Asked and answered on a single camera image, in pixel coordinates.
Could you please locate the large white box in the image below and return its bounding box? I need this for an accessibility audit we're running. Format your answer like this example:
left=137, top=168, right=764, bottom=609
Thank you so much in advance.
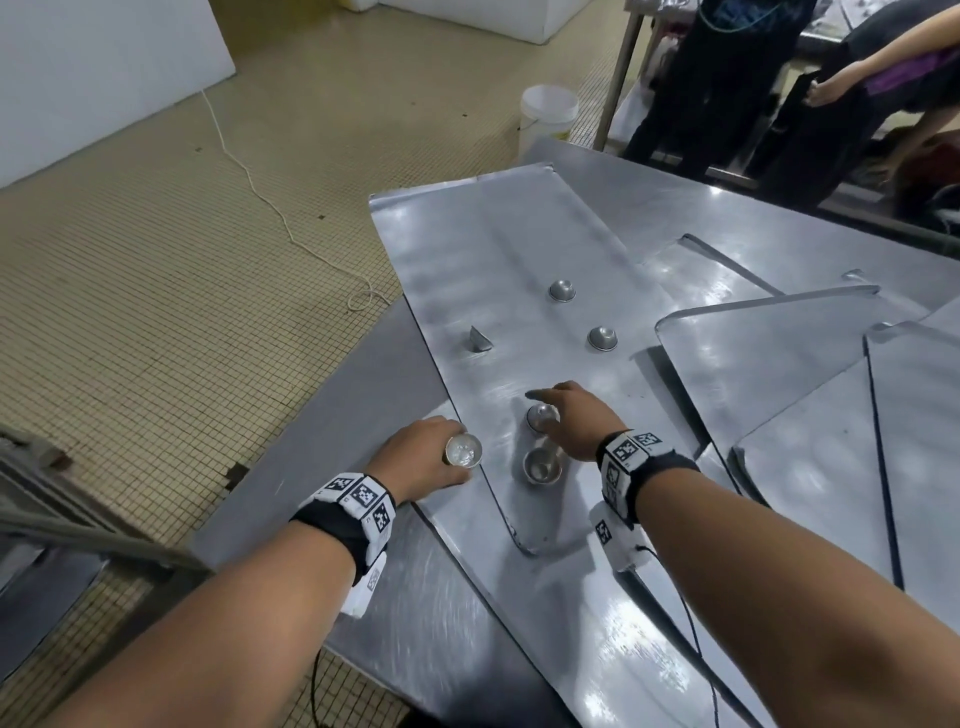
left=330, top=0, right=633, bottom=45
left=0, top=0, right=238, bottom=190

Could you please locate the person's right forearm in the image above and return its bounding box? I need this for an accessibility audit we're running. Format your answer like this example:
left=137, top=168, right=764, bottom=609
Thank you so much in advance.
left=636, top=466, right=960, bottom=728

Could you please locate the white plastic bucket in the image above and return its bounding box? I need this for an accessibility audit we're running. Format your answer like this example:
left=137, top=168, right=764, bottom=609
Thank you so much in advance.
left=519, top=84, right=581, bottom=160

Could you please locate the person's right hand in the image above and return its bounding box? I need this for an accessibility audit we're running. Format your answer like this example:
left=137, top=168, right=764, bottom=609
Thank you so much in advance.
left=525, top=381, right=633, bottom=463

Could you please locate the person's left forearm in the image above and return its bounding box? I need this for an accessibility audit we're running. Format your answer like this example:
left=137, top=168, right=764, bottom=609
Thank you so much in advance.
left=41, top=519, right=358, bottom=728

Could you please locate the metal rack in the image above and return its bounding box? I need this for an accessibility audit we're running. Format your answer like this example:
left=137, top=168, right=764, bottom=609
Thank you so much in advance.
left=0, top=423, right=213, bottom=680

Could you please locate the white cord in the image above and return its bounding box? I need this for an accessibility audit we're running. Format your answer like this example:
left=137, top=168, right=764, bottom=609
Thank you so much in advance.
left=200, top=87, right=393, bottom=313

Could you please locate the black wristband with marker tags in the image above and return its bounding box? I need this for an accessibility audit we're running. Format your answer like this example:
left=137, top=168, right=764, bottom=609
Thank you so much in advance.
left=289, top=472, right=398, bottom=588
left=595, top=429, right=702, bottom=526

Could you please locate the person's left hand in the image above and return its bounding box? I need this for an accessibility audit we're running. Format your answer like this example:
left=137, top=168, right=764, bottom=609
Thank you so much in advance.
left=366, top=416, right=482, bottom=512

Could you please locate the black cable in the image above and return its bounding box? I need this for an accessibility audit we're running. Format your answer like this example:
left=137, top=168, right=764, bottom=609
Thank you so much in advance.
left=309, top=646, right=336, bottom=728
left=632, top=544, right=724, bottom=728

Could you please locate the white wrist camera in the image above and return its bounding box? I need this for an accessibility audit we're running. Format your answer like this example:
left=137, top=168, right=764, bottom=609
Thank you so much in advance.
left=588, top=501, right=658, bottom=576
left=336, top=551, right=390, bottom=621

